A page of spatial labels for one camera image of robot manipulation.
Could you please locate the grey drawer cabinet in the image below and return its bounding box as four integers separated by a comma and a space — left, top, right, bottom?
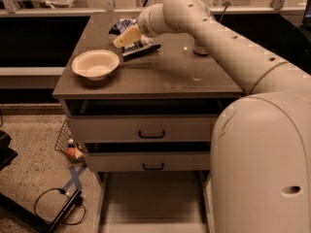
52, 11, 245, 233

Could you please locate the blue tape cross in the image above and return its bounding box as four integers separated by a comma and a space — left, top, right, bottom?
63, 165, 86, 191

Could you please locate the blue chip bag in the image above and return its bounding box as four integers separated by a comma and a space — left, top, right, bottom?
109, 18, 160, 61

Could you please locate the middle drawer with black handle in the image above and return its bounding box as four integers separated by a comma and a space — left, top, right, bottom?
84, 151, 210, 172

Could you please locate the drawer with black handle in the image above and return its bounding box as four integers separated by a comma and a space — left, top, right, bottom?
67, 115, 216, 143
84, 151, 210, 172

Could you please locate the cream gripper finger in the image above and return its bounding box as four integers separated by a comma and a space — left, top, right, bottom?
113, 25, 142, 49

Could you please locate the black cable on floor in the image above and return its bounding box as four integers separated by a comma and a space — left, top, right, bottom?
33, 187, 87, 226

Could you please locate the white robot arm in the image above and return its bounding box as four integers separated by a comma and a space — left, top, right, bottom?
114, 0, 311, 233

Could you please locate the top drawer with black handle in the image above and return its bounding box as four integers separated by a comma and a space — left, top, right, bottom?
67, 115, 216, 143

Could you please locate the white paper bowl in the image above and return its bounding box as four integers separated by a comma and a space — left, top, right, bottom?
71, 50, 120, 81

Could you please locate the green soda can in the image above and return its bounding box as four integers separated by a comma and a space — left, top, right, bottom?
193, 40, 209, 56

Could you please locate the orange bottle in basket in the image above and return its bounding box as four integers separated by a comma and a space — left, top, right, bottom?
66, 139, 76, 159

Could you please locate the wire mesh basket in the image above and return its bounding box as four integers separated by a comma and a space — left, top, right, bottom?
54, 121, 85, 163

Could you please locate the open bottom drawer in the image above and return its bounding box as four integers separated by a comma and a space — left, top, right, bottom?
96, 171, 214, 233

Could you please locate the black stand base left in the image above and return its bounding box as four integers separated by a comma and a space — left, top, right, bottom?
0, 188, 84, 233

